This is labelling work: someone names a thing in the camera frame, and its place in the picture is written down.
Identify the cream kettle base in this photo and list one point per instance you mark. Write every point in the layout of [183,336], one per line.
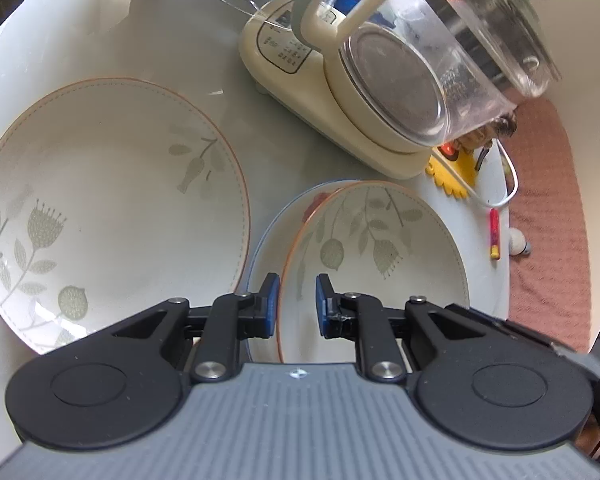
[293,74]

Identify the grey lazy susan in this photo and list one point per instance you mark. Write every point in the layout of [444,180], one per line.
[189,46]

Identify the large floral plate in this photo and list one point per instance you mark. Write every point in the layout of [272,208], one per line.
[115,194]

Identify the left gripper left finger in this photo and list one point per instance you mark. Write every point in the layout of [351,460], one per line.
[222,328]

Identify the pink blanket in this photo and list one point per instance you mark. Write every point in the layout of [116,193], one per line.
[550,289]

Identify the bowl blue rim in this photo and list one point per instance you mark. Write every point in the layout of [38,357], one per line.
[270,254]

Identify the yellow scalloped coaster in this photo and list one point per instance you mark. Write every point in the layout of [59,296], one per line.
[451,169]

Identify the floral bowl orange rim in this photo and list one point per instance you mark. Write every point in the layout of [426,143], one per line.
[372,237]

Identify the red yellow marker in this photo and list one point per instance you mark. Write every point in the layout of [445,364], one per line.
[495,234]

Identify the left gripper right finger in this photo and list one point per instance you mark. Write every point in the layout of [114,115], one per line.
[364,320]

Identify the glass electric kettle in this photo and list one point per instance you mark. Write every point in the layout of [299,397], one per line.
[414,74]

